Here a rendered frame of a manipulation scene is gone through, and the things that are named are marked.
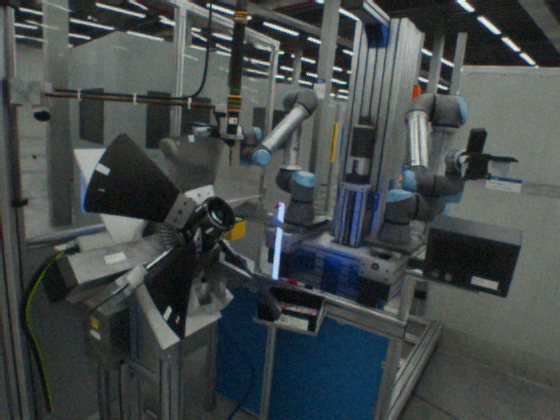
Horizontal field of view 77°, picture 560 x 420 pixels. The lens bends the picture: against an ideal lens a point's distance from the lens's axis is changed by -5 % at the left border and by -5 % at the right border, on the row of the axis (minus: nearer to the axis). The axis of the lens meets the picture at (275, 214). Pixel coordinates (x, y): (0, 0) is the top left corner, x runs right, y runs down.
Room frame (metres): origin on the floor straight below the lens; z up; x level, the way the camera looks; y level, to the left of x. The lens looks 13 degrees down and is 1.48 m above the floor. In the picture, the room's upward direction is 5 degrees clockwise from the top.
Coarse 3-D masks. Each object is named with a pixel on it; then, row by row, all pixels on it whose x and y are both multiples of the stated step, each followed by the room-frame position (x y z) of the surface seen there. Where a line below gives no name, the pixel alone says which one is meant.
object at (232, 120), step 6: (240, 0) 1.14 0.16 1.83; (246, 0) 1.15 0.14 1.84; (240, 6) 1.14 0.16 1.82; (246, 6) 1.15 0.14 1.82; (228, 114) 1.15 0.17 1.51; (234, 114) 1.14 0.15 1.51; (228, 120) 1.15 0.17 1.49; (234, 120) 1.14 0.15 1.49; (228, 126) 1.15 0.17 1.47; (234, 126) 1.15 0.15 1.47; (228, 132) 1.15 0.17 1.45; (234, 132) 1.15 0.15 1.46; (228, 144) 1.15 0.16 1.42; (234, 144) 1.16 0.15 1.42
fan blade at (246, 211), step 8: (232, 208) 1.29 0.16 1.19; (240, 208) 1.31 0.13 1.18; (248, 208) 1.33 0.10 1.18; (256, 208) 1.36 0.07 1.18; (240, 216) 1.17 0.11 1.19; (248, 216) 1.21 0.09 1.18; (256, 216) 1.24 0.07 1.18; (264, 216) 1.29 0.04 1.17; (272, 216) 1.34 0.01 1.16; (272, 224) 1.24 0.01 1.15; (280, 224) 1.29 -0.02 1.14; (288, 232) 1.28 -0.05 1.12
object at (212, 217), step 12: (204, 204) 1.03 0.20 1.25; (216, 204) 1.07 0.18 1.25; (192, 216) 1.04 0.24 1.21; (204, 216) 1.00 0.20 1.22; (216, 216) 1.04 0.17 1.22; (228, 216) 1.07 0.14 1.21; (192, 228) 1.03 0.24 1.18; (204, 228) 1.01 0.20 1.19; (216, 228) 1.00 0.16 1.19; (228, 228) 1.03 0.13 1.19; (180, 240) 1.04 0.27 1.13; (204, 240) 1.03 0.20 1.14; (216, 240) 1.05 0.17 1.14; (204, 252) 1.06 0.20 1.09
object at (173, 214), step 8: (176, 200) 1.02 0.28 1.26; (184, 200) 1.03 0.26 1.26; (176, 208) 1.02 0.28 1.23; (184, 208) 1.04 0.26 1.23; (192, 208) 1.05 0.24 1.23; (168, 216) 1.01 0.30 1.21; (176, 216) 1.02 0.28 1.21; (184, 216) 1.04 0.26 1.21; (176, 224) 1.03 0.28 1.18; (184, 224) 1.04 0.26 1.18
